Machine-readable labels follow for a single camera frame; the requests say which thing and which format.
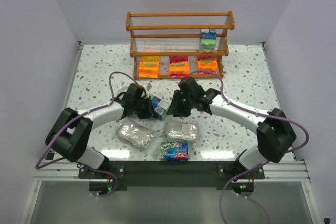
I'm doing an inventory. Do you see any orange Scrub Mommy box back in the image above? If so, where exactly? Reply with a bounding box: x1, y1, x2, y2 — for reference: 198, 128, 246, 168
169, 56, 190, 79

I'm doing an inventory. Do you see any orange pink Scrub Mommy box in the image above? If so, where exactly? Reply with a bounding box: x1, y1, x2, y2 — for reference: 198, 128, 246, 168
197, 56, 218, 74

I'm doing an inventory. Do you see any orange Scrub Daddy box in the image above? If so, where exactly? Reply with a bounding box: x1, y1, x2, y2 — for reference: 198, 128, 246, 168
138, 56, 160, 79

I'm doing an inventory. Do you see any blue green colourful sponge pack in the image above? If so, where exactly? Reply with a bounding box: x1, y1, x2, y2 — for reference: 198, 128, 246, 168
160, 141, 189, 161

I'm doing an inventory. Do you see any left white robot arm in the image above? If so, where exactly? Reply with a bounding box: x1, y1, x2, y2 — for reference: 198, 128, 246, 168
35, 83, 154, 179

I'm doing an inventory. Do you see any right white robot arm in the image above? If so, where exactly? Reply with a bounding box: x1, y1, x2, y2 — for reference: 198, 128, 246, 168
167, 77, 297, 177

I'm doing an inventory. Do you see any wooden three-tier shelf rack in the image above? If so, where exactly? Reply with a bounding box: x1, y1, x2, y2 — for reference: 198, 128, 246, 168
125, 11, 235, 79

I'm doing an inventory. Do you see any silver scourer pack right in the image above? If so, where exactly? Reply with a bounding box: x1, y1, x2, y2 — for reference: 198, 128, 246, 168
163, 120, 199, 143

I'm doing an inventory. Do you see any silver scourer pack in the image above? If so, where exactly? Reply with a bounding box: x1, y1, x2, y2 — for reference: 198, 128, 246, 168
115, 84, 130, 97
163, 120, 199, 143
117, 120, 154, 151

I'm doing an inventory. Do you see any silver scourer pack upper left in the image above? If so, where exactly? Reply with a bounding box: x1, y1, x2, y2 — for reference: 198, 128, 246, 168
115, 84, 130, 97

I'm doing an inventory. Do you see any silver scourer pack lower left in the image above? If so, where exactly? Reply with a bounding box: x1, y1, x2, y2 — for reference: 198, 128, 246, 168
117, 120, 154, 151

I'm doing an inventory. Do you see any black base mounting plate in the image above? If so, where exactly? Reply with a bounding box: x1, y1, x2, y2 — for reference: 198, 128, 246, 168
78, 160, 266, 192

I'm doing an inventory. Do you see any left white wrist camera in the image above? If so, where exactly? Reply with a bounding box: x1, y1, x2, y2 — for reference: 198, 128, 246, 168
144, 82, 152, 93

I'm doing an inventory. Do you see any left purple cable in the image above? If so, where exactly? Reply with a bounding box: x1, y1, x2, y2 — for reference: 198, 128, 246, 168
35, 71, 137, 197

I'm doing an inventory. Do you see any left aluminium rail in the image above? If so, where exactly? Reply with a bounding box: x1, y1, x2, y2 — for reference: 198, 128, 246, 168
34, 159, 79, 182

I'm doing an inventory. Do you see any aluminium rail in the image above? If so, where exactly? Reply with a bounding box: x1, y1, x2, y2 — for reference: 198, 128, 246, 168
230, 159, 310, 183
34, 159, 79, 182

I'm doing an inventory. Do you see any right aluminium rail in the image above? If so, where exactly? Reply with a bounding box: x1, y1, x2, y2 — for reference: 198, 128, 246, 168
230, 159, 310, 183

